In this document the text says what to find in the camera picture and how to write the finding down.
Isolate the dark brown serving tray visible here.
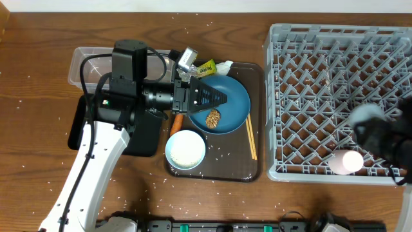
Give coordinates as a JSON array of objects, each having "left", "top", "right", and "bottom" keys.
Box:
[{"left": 165, "top": 63, "right": 266, "bottom": 182}]

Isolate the pink plastic cup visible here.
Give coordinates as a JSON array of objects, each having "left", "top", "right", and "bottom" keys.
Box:
[{"left": 328, "top": 150, "right": 364, "bottom": 175}]

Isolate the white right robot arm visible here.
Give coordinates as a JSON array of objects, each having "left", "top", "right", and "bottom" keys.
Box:
[{"left": 349, "top": 98, "right": 411, "bottom": 232}]

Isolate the orange carrot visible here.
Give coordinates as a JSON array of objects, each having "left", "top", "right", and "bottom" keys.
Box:
[{"left": 170, "top": 114, "right": 184, "bottom": 136}]

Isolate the crumpled white tissue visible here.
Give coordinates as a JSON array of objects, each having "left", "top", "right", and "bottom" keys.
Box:
[{"left": 216, "top": 61, "right": 234, "bottom": 75}]

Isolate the brown food scrap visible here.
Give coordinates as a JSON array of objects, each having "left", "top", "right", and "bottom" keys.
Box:
[{"left": 205, "top": 109, "right": 221, "bottom": 129}]

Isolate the light blue rice bowl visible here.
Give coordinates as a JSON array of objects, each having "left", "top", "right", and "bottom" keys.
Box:
[{"left": 165, "top": 130, "right": 206, "bottom": 170}]

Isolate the black rectangular tray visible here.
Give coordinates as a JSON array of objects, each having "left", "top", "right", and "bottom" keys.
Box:
[{"left": 68, "top": 97, "right": 162, "bottom": 157}]

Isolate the grey dishwasher rack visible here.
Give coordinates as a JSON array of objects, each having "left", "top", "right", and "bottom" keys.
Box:
[{"left": 263, "top": 24, "right": 411, "bottom": 185}]

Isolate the clear plastic bin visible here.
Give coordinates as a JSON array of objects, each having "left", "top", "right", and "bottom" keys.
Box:
[{"left": 68, "top": 47, "right": 174, "bottom": 93}]

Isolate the large dark blue bowl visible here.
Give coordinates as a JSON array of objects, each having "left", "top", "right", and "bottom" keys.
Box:
[{"left": 189, "top": 75, "right": 250, "bottom": 135}]

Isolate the yellow snack wrapper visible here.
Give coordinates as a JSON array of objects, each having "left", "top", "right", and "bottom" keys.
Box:
[{"left": 196, "top": 59, "right": 217, "bottom": 78}]

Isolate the small light blue cup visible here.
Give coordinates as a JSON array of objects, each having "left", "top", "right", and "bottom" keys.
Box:
[{"left": 349, "top": 103, "right": 386, "bottom": 128}]

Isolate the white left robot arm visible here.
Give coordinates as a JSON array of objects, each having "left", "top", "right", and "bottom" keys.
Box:
[{"left": 39, "top": 39, "right": 227, "bottom": 231}]

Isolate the crumpled aluminium foil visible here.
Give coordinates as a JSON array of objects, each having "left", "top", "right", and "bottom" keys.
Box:
[{"left": 176, "top": 65, "right": 198, "bottom": 82}]

